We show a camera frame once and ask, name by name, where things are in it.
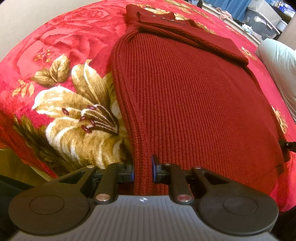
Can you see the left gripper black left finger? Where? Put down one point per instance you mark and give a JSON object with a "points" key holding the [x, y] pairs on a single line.
{"points": [[65, 202]]}

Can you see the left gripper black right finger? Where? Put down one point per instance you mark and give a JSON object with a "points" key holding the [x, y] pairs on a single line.
{"points": [[223, 204]]}

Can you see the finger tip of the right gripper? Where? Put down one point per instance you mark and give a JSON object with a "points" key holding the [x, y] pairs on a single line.
{"points": [[290, 146]]}

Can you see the dark red knit sweater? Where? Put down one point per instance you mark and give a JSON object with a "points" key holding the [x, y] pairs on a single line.
{"points": [[188, 97]]}

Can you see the green folded duvet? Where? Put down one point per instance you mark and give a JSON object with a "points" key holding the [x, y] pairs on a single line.
{"points": [[279, 60]]}

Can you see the red floral bed blanket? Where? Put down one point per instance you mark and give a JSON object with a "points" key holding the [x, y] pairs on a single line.
{"points": [[59, 109]]}

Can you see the grey plastic storage bin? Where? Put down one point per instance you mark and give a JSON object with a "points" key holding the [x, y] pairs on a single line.
{"points": [[262, 24]]}

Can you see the dark shelf with items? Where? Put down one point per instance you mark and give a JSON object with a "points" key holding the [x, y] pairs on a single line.
{"points": [[283, 9]]}

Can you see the blue window curtain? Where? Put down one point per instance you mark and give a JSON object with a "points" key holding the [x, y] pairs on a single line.
{"points": [[237, 8]]}

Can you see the pink cloth on sill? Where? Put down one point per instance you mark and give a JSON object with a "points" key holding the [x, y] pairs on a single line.
{"points": [[223, 14]]}

